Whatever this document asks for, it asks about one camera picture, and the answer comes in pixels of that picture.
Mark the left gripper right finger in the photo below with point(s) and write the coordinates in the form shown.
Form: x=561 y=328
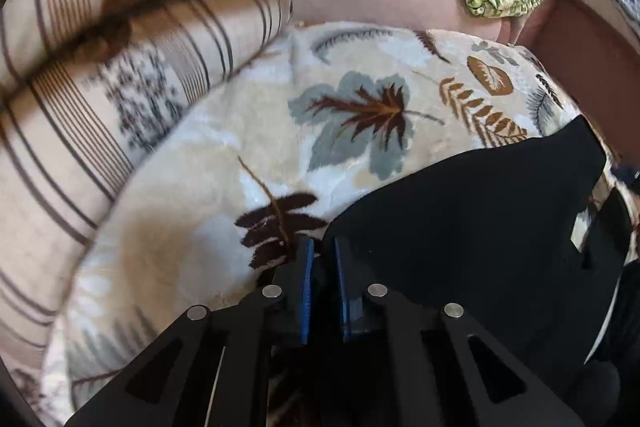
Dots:
x=415 y=366

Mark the black pants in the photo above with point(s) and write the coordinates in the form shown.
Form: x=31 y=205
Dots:
x=492 y=231

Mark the striped floral folded quilt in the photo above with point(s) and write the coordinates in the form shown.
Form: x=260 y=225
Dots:
x=88 y=89

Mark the leaf pattern fleece blanket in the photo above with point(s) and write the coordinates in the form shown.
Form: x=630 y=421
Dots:
x=325 y=116

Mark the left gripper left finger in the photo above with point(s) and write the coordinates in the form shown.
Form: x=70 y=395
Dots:
x=210 y=368

